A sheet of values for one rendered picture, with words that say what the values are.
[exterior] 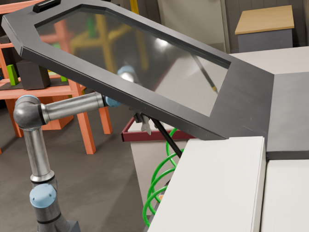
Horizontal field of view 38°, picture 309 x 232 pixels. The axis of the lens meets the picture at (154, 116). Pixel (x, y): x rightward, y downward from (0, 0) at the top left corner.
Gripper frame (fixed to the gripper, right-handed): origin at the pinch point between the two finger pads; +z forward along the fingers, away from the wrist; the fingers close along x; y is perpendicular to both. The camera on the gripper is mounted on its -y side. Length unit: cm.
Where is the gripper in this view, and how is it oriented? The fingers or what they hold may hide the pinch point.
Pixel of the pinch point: (157, 130)
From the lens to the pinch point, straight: 201.6
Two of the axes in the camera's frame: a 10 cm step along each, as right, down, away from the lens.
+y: -4.5, 5.3, 7.2
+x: -7.9, 1.4, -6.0
